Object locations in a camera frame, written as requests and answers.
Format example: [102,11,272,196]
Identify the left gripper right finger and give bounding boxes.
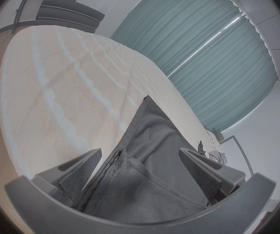
[179,148,247,202]

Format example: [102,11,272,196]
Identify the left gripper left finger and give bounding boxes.
[34,148,103,202]

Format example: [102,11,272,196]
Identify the black trousers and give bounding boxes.
[70,95,210,225]

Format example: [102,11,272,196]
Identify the bed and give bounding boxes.
[0,25,256,180]

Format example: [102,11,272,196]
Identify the black shiny garment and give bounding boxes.
[208,150,228,166]

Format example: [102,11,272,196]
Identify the white printed pillow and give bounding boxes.
[206,130,220,146]

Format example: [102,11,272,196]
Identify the grey bedside table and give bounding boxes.
[204,125,224,141]

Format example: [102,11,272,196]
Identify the blue-green curtain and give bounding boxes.
[110,0,244,78]
[167,16,280,132]

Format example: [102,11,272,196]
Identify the black chest of drawers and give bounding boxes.
[12,0,105,35]

